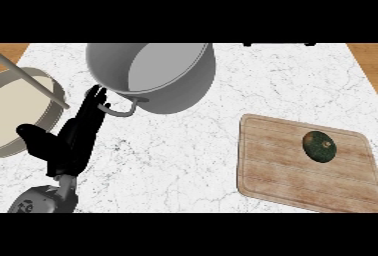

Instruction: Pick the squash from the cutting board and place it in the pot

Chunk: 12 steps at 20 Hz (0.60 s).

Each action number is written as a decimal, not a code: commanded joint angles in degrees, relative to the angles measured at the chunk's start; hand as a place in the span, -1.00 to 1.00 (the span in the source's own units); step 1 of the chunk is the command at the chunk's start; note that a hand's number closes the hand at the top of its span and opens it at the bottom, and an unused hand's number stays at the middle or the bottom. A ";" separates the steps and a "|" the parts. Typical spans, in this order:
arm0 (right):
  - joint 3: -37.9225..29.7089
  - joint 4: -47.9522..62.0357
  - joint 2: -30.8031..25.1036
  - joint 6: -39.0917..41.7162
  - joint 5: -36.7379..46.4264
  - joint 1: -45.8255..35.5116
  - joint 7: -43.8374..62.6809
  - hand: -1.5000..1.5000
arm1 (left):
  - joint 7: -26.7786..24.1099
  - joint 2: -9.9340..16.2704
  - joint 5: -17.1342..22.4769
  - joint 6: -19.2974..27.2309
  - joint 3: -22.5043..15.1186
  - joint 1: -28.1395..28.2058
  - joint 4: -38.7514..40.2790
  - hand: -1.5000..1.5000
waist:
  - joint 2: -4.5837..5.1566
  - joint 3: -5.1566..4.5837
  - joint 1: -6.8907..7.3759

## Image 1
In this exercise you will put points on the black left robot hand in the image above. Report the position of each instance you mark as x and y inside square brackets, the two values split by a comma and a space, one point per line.
[74, 140]

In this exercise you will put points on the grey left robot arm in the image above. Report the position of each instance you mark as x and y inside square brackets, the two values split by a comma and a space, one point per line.
[45, 199]

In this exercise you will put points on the grey metal pot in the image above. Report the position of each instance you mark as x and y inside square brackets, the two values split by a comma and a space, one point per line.
[163, 71]

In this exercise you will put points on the wooden cutting board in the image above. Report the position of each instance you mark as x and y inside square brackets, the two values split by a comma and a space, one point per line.
[303, 165]

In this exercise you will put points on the dark green squash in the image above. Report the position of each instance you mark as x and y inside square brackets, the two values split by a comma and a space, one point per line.
[319, 146]

